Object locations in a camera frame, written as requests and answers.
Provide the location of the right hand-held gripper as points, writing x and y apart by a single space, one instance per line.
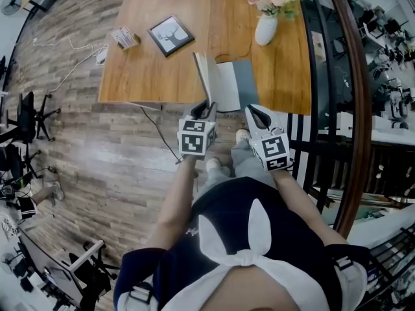
270 151

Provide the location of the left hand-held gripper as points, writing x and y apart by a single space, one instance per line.
194 142

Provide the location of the grey notebook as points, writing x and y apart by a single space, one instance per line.
230 86

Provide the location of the person's left forearm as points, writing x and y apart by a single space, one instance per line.
175 202

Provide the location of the person's right forearm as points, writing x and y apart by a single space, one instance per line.
301 202

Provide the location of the person's right white shoe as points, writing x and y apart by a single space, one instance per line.
243 136

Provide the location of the person's grey trousers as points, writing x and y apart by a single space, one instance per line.
246 160

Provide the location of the white table leg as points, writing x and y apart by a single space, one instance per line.
142 105

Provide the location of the black metal railing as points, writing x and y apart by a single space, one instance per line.
392 254
324 149

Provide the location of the white ribbed vase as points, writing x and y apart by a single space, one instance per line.
266 31

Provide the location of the person's navy and white top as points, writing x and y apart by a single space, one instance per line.
233 212

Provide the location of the curved wooden handrail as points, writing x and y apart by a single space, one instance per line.
364 125

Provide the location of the wooden card holder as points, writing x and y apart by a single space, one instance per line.
124 38

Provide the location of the white power strip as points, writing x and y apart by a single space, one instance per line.
102 55

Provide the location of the white and black robot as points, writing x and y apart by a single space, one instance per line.
397 105

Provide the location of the black office chair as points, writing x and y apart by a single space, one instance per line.
27 115
90 277
14 164

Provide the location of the grey desk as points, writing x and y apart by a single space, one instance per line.
48 267

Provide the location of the black standing fan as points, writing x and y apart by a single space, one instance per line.
10 3

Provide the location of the black deer picture frame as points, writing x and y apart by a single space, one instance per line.
171 37

